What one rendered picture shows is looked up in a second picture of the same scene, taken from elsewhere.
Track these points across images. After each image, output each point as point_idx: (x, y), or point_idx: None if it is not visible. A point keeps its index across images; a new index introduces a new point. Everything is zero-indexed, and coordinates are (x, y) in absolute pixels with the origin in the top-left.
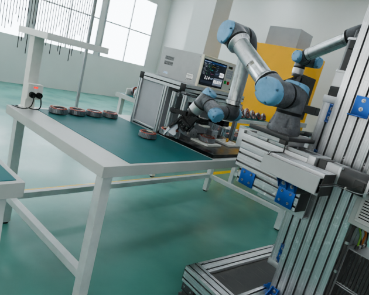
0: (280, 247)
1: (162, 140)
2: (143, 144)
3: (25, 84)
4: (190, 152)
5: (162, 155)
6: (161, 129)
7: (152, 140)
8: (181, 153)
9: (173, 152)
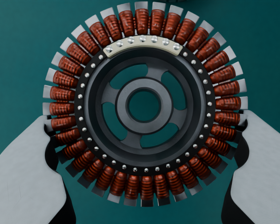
0: None
1: (243, 13)
2: (12, 55)
3: None
4: (212, 217)
5: None
6: (49, 70)
7: (150, 10)
8: (138, 207)
9: (88, 186)
